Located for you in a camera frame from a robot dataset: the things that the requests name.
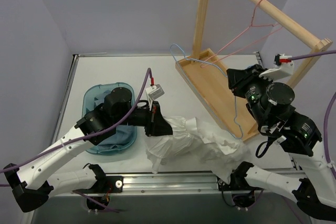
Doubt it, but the blue denim skirt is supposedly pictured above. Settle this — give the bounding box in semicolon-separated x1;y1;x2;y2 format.
93;90;136;152

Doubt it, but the white garment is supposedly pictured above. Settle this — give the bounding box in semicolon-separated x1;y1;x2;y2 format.
145;116;251;183

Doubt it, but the pink wire hanger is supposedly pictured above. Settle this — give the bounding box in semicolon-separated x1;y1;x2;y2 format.
199;0;283;69

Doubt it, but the blue wire hanger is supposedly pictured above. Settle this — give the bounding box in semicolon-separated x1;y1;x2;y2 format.
170;44;245;140

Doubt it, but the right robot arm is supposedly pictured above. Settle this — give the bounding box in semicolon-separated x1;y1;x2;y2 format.
227;65;335;221

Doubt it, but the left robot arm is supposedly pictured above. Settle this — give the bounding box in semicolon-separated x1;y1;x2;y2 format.
4;84;173;212

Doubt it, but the wooden clothes rack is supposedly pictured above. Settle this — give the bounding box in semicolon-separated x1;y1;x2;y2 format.
175;0;333;148

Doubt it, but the teal plastic tray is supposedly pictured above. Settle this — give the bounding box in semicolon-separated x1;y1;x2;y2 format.
82;82;135;155

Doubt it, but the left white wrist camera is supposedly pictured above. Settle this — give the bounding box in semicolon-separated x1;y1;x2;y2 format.
145;77;165;110

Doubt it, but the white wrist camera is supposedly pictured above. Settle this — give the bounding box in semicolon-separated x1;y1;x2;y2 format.
259;54;294;81
145;77;165;110

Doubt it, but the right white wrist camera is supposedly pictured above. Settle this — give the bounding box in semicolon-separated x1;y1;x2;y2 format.
259;54;294;81

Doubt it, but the aluminium front rail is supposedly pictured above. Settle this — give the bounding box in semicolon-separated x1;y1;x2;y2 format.
28;170;314;197

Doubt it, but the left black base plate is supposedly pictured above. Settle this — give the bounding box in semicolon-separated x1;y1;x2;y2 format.
77;175;124;194

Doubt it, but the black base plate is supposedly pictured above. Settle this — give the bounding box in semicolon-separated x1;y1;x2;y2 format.
77;175;124;194
216;174;253;191

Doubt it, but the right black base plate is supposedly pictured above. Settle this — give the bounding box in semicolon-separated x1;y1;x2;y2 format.
216;174;253;191

